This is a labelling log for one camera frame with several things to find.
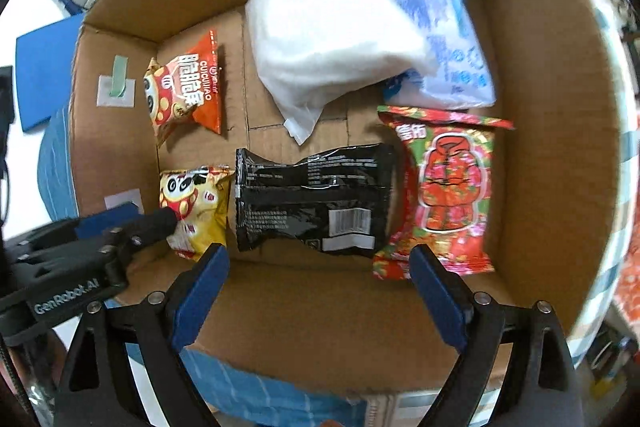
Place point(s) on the blue and white packet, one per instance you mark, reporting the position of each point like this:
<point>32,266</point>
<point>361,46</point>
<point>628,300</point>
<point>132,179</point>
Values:
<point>450,37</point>

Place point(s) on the blue folded mat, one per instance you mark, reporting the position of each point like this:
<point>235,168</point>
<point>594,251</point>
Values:
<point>47,67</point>

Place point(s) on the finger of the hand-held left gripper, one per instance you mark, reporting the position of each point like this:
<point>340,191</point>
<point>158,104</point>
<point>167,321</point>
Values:
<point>155,223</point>
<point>122,211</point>

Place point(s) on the black snack packet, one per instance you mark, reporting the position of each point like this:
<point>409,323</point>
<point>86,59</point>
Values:
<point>300,197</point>

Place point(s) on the blue striped blanket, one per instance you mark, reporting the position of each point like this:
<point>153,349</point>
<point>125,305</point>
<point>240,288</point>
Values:
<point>55,157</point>

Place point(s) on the yellow snack packet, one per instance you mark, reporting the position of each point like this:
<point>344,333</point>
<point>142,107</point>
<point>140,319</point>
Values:
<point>200,202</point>

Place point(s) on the orange snack packet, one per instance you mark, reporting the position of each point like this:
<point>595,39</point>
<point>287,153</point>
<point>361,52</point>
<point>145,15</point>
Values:
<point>187,92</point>

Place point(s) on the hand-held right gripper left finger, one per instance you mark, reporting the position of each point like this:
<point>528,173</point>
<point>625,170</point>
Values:
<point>202,292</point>

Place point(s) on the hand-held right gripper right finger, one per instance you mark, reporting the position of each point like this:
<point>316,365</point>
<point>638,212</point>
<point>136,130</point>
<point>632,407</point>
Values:
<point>440,302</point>

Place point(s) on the cardboard box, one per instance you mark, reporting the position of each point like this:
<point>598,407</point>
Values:
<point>325,317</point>

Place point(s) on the white soft packet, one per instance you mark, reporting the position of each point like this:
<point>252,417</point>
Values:
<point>325,32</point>

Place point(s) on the red snack packet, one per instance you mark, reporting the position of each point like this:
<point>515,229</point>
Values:
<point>450,177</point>

